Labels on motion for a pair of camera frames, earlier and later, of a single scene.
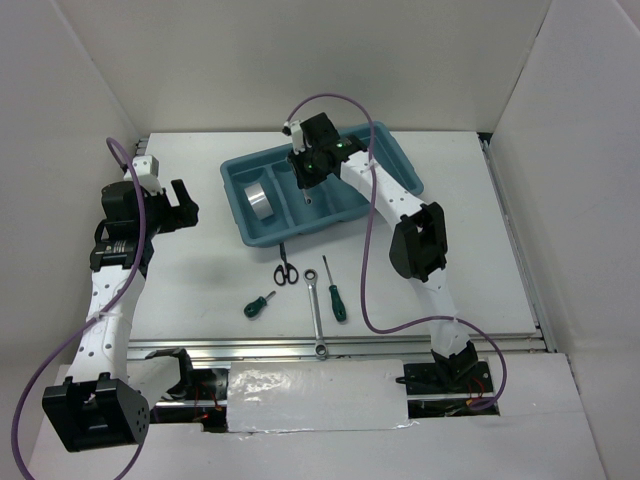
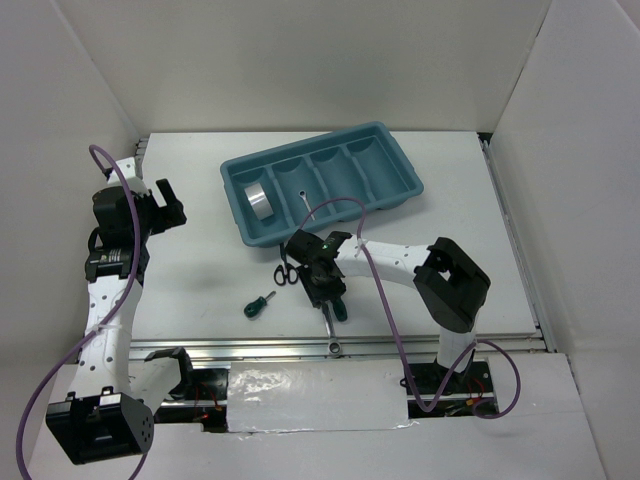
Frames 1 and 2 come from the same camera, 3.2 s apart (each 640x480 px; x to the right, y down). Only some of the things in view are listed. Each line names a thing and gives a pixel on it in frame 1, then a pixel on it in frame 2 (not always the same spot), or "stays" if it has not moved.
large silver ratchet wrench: (310, 276) → (330, 323)
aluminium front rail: (276, 348) stays
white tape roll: (259, 201) stays
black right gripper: (303, 180) → (336, 290)
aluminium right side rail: (515, 243) stays
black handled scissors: (287, 271) stays
